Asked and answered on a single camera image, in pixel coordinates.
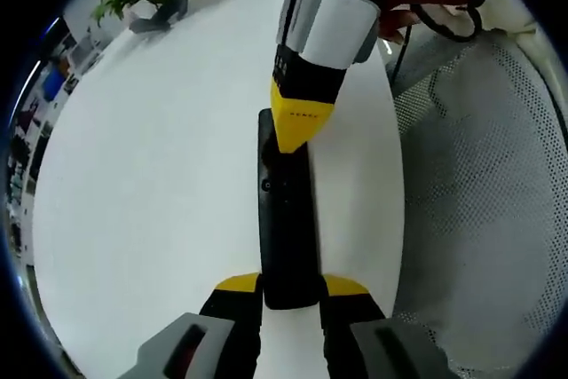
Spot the mesh office chair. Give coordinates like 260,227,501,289
385,28,565,379

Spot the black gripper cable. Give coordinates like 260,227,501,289
388,0,485,83

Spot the black remote control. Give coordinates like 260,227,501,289
257,107,323,312

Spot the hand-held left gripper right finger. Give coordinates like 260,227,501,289
319,272,450,379

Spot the dark grey object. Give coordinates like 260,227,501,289
130,0,191,35

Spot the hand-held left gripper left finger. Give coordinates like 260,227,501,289
119,271,264,379

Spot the blue bin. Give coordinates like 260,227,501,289
42,66,64,99

